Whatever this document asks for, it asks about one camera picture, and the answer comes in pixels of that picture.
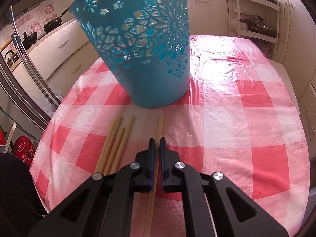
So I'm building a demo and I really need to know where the cream drawer cabinet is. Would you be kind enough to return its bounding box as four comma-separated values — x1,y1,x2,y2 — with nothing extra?
27,19,99,95

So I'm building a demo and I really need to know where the white shelf rack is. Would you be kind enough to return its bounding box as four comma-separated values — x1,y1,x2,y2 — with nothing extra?
228,0,280,58

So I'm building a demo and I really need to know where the teal perforated plastic basket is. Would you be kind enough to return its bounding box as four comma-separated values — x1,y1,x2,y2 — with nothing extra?
69,0,190,108

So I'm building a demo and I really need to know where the red white checkered tablecloth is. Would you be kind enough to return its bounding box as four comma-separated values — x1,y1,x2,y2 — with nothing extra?
31,36,310,236

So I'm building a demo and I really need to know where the red round stool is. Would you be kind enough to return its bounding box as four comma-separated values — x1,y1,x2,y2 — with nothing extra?
13,136,35,167

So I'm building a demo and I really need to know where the black frying pan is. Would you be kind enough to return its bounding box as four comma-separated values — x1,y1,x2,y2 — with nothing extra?
43,8,69,33

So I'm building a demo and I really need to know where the bamboo chopstick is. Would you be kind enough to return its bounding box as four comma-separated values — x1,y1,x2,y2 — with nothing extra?
97,116,123,173
103,127,125,176
94,118,117,173
109,115,135,174
144,114,164,237

